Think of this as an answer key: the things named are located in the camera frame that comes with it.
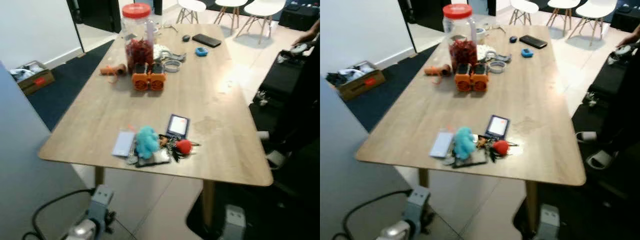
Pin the metal key bunch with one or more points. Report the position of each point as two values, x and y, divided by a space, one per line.
486 148
169 146

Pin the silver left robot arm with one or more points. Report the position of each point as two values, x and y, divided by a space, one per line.
395 232
80 231

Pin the person's hand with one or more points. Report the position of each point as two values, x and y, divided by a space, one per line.
304 38
628 41

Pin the black flat wallet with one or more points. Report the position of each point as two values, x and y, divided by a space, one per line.
159 159
475 160

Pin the white card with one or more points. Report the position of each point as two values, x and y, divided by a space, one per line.
441 144
123 144

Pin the red plush ball charm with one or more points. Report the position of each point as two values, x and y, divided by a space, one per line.
501 147
184 146

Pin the dark blue carpet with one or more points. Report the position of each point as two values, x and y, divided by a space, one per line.
385 90
65 85

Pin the open cardboard box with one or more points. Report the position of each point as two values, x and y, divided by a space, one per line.
37 80
362 82

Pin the light wooden table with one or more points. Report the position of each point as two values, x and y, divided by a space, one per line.
210 100
530 100

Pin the grey slide sandal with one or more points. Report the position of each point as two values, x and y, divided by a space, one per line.
586 136
599 160
276 160
263 135

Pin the clear tape roll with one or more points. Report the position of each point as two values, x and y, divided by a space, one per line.
172 66
497 67

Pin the white crumpled bundle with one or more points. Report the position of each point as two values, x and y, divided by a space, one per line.
484 52
160 51

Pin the clear jar with red lid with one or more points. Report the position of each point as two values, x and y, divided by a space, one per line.
459 35
138 35

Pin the black computer mouse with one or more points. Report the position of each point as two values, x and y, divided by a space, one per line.
513 39
186 38

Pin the black equipment case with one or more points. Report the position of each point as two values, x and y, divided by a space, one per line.
287 75
607 75

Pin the black door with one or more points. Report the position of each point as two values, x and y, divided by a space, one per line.
425 12
97 12

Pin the grey round controller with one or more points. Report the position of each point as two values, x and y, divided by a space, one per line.
623 50
299 48

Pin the white chair with wooden legs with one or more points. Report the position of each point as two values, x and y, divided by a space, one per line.
191 6
264 7
231 2
564 3
597 8
524 6

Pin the black low cabinet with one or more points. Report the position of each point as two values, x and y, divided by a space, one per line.
300 15
626 17

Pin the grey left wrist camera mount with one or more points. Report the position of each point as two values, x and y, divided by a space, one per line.
101 200
416 201

